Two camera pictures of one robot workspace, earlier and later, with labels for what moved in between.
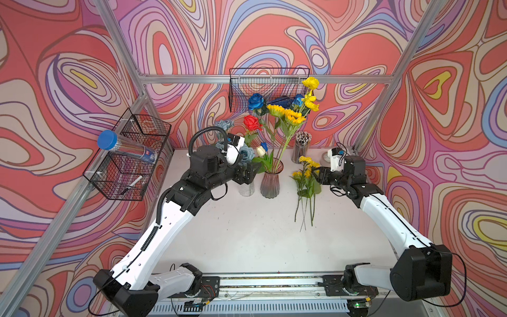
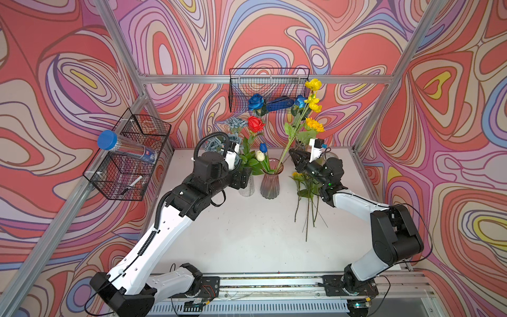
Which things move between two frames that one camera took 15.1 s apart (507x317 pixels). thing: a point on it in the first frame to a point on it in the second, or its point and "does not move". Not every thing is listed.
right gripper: x=323 y=175 to x=302 y=160
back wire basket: x=255 y=88 does not move
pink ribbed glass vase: x=270 y=185 does not move
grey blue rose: x=247 y=152 to x=216 y=143
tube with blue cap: x=108 y=140 does not move
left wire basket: x=114 y=175 does not move
